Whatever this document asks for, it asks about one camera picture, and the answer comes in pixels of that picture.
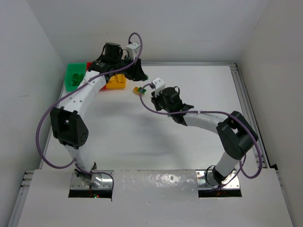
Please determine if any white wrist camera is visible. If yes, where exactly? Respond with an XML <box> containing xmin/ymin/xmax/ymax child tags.
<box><xmin>125</xmin><ymin>43</ymin><xmax>141</xmax><ymax>60</ymax></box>
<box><xmin>150</xmin><ymin>78</ymin><xmax>165</xmax><ymax>96</ymax></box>

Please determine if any green plastic bin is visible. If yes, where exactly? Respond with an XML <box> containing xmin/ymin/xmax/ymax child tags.
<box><xmin>64</xmin><ymin>62</ymin><xmax>87</xmax><ymax>92</ymax></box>

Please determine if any yellow plastic bin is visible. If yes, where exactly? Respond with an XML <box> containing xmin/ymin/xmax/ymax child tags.
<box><xmin>106</xmin><ymin>74</ymin><xmax>126</xmax><ymax>89</ymax></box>

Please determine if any red plastic bin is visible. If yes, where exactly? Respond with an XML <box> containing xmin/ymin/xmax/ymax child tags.
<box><xmin>86</xmin><ymin>62</ymin><xmax>106</xmax><ymax>91</ymax></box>

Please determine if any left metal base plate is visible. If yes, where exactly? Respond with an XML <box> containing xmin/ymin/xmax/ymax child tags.
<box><xmin>70</xmin><ymin>169</ymin><xmax>114</xmax><ymax>190</ymax></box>

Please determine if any yellow green lego stack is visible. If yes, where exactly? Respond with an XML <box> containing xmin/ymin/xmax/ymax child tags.
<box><xmin>133</xmin><ymin>87</ymin><xmax>146</xmax><ymax>95</ymax></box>

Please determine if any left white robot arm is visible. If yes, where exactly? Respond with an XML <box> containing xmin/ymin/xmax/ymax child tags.
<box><xmin>50</xmin><ymin>43</ymin><xmax>148</xmax><ymax>174</ymax></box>

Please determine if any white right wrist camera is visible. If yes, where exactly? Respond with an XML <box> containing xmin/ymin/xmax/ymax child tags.
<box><xmin>150</xmin><ymin>78</ymin><xmax>165</xmax><ymax>96</ymax></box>

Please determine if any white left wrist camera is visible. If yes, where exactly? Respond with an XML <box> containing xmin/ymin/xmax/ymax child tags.
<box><xmin>125</xmin><ymin>43</ymin><xmax>141</xmax><ymax>60</ymax></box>

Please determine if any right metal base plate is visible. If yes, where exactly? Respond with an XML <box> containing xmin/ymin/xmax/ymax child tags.
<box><xmin>196</xmin><ymin>169</ymin><xmax>241</xmax><ymax>190</ymax></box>

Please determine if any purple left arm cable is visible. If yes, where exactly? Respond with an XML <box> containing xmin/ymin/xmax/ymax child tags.
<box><xmin>36</xmin><ymin>32</ymin><xmax>143</xmax><ymax>190</ymax></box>

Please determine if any metal base plate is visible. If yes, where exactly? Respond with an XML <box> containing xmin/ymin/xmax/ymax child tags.
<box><xmin>196</xmin><ymin>169</ymin><xmax>241</xmax><ymax>190</ymax></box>
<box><xmin>70</xmin><ymin>169</ymin><xmax>114</xmax><ymax>190</ymax></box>

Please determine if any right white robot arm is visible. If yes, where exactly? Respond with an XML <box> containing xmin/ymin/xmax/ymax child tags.
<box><xmin>151</xmin><ymin>87</ymin><xmax>258</xmax><ymax>186</ymax></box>

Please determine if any aluminium frame rail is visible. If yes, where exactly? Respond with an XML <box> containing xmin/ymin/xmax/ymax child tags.
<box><xmin>230</xmin><ymin>63</ymin><xmax>270</xmax><ymax>168</ymax></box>

